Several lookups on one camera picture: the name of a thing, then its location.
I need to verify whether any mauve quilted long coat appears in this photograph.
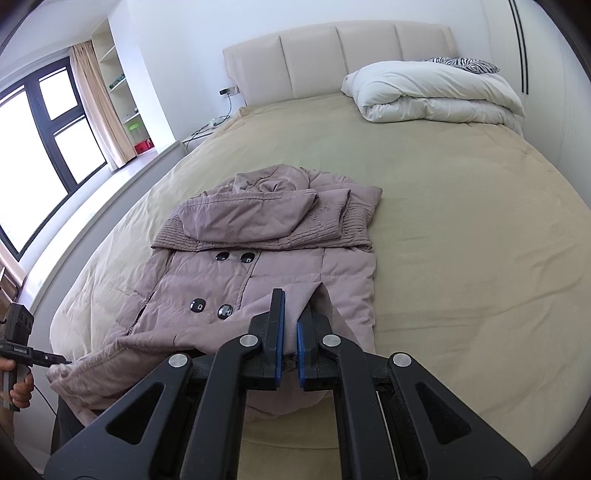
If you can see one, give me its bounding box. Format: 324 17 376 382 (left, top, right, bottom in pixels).
48 165 382 424

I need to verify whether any person's left hand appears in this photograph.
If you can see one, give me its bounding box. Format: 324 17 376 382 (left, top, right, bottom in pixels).
0 357 34 409

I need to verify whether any black framed window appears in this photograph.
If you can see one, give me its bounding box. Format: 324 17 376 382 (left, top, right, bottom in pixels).
1 57 106 259

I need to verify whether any beige bed with bedspread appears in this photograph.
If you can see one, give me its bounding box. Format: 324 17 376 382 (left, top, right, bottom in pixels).
50 94 590 466

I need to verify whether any red box on shelf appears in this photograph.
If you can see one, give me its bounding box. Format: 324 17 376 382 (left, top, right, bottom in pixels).
134 138 154 154

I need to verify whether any green container on shelf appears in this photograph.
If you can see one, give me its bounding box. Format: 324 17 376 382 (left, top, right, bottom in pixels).
123 112 143 134

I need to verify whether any beige curtain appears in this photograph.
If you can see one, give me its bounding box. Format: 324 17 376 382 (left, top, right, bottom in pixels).
69 41 136 171

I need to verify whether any white bedside table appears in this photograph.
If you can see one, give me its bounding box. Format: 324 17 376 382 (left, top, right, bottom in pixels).
181 119 224 154

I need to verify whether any white built-in shelf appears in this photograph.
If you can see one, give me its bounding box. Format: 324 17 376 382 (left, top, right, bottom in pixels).
91 20 151 147

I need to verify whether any folded white duvet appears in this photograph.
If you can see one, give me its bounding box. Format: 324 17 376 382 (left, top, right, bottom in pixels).
342 61 525 133

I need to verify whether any zebra print pillow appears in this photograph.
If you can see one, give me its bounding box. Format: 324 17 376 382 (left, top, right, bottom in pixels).
427 56 500 74

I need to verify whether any beige padded headboard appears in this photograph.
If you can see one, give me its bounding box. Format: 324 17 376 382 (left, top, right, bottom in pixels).
223 20 458 106

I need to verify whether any wall power socket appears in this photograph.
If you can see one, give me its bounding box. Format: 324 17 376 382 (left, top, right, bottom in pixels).
219 86 239 96

